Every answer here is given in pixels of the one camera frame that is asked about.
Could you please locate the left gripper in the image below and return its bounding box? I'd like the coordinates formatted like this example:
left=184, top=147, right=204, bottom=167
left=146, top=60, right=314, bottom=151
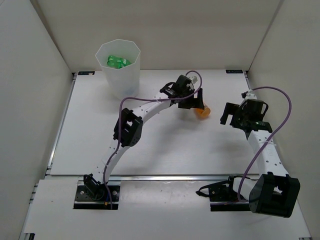
left=178, top=87, right=204, bottom=109

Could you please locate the orange plastic bottle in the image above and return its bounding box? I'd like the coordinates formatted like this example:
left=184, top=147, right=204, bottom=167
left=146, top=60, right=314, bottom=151
left=193, top=102, right=211, bottom=120

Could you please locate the green plastic bottle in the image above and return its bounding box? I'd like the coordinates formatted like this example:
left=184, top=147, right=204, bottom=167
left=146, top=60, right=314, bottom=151
left=106, top=55, right=132, bottom=69

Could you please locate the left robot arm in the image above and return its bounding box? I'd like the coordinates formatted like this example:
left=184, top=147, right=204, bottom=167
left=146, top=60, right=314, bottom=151
left=83, top=70, right=204, bottom=200

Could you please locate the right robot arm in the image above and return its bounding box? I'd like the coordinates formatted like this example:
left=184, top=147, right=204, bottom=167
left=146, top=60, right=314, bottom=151
left=220, top=99, right=301, bottom=218

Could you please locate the white plastic bin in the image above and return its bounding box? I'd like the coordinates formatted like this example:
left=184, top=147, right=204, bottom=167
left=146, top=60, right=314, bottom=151
left=95, top=39, right=141, bottom=100

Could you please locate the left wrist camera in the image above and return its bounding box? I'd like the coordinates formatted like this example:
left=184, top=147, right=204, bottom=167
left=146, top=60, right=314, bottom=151
left=190, top=76, right=198, bottom=85

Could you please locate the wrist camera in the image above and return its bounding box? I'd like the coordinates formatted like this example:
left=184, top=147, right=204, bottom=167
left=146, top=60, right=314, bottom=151
left=241, top=89, right=257, bottom=100
left=190, top=76, right=198, bottom=85

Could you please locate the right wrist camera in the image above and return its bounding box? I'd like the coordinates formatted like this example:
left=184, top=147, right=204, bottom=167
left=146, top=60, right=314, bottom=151
left=241, top=89, right=257, bottom=100

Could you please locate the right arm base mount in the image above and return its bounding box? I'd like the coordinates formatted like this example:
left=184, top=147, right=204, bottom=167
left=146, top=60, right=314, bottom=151
left=195, top=175, right=251, bottom=212

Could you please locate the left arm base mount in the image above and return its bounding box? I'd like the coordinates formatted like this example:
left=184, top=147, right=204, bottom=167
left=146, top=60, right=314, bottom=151
left=73, top=174, right=121, bottom=211

